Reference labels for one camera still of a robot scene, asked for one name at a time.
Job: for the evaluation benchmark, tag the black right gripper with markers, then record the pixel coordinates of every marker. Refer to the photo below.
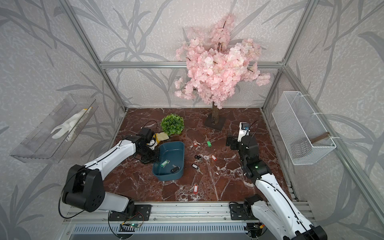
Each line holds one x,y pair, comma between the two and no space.
234,143

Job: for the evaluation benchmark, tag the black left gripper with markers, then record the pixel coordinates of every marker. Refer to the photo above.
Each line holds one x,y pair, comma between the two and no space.
154,159

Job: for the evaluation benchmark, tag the key with black tag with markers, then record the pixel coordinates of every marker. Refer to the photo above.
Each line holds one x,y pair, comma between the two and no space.
197,168
175,169

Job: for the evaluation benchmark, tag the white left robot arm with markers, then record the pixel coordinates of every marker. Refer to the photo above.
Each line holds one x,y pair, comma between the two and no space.
84,188

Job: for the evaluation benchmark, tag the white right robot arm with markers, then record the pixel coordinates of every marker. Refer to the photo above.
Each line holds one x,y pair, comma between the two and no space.
274,208

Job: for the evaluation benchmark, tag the teal plastic storage box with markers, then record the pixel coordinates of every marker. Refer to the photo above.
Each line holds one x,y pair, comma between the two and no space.
170,165

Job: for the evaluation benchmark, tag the yellow black work glove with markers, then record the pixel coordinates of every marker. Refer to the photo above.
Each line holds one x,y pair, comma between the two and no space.
158,137

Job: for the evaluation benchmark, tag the green artificial potted plant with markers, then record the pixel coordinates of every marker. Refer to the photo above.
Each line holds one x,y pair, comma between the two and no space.
172,124

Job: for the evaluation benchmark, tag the white glove on shelf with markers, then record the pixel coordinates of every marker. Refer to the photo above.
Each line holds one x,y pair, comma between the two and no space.
70,126

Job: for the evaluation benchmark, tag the pink blossom artificial tree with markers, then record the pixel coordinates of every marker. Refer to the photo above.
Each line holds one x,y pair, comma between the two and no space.
215,67

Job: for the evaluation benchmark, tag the white wire mesh basket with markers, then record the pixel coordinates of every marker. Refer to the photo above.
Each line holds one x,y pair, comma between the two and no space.
296,119

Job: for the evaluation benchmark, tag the brush with wooden handle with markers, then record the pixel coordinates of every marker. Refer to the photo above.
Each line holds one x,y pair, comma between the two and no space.
303,146

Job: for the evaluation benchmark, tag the aluminium front rail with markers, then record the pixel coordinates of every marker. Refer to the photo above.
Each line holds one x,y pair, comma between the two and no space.
167,212

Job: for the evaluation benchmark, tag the clear plastic wall shelf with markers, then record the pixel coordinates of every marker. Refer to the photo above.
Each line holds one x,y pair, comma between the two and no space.
39,147

